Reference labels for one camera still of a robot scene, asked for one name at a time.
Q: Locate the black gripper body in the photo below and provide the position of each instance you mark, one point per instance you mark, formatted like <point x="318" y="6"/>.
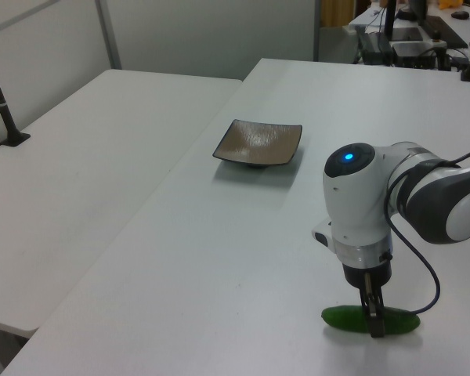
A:
<point x="370" y="278"/>

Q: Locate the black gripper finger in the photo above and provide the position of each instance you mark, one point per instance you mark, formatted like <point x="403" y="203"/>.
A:
<point x="377" y="321"/>
<point x="364" y="301"/>

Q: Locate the green cucumber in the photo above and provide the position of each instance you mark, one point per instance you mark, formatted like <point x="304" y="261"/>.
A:
<point x="344" y="319"/>

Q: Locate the square brown ceramic plate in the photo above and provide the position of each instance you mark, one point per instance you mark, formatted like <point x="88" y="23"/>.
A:
<point x="258" y="141"/>

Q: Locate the black electronics box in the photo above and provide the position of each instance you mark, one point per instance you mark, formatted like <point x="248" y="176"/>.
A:
<point x="374" y="49"/>

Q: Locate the silver electronics box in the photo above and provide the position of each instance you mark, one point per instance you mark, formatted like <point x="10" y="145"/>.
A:
<point x="415" y="53"/>

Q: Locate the black monitor stand pole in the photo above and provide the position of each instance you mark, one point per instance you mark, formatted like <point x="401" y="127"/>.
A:
<point x="389" y="19"/>

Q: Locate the brown wooden panel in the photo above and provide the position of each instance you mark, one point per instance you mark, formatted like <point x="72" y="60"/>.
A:
<point x="337" y="11"/>

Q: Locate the black computer mouse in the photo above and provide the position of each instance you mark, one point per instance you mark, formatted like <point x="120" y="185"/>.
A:
<point x="460" y="15"/>

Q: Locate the yellow object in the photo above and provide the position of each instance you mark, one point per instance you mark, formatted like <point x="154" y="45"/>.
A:
<point x="450" y="3"/>

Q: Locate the grey partition frame post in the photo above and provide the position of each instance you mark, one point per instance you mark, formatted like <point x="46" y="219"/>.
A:
<point x="109" y="35"/>

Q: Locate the black camera pole with base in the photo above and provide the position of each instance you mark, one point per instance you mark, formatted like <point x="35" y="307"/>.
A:
<point x="4" y="113"/>

